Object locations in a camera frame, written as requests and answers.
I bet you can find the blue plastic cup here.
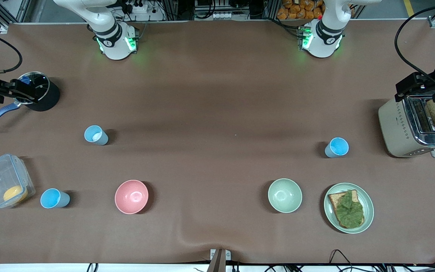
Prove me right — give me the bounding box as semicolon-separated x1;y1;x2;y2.
324;137;350;159
40;188;71;209
84;125;109;146

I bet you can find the glass lid with blue knob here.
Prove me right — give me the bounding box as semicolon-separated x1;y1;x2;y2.
12;72;50;105

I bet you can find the beige and chrome toaster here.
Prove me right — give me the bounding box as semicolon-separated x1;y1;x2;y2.
377;94;435;159

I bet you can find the yellow round food piece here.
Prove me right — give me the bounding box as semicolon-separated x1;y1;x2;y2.
3;185;29;203

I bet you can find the green plate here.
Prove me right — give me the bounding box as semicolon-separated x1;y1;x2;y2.
323;182;375;235

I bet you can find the toast slice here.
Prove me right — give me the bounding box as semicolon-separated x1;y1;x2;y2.
327;189;366;230

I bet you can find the green lettuce leaf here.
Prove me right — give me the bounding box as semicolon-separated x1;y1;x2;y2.
333;190;365;229

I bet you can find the bag of orange buns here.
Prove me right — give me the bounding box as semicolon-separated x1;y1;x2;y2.
276;0;326;20

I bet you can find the white power strip with plugs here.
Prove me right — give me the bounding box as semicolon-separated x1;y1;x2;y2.
121;0;149;14

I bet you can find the pink bowl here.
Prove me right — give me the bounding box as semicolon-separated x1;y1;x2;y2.
114;179;150;215

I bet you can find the green bowl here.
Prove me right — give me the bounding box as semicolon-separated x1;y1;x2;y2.
267;178;303;214

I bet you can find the brown table mat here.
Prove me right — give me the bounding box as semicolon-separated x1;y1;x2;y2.
0;20;435;265

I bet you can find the black pot with blue handle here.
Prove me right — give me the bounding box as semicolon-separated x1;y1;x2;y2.
0;71;61;130

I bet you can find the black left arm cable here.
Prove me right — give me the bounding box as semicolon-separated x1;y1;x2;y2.
394;2;435;82

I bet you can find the black looped floor cable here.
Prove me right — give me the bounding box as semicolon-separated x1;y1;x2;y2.
329;249;355;272

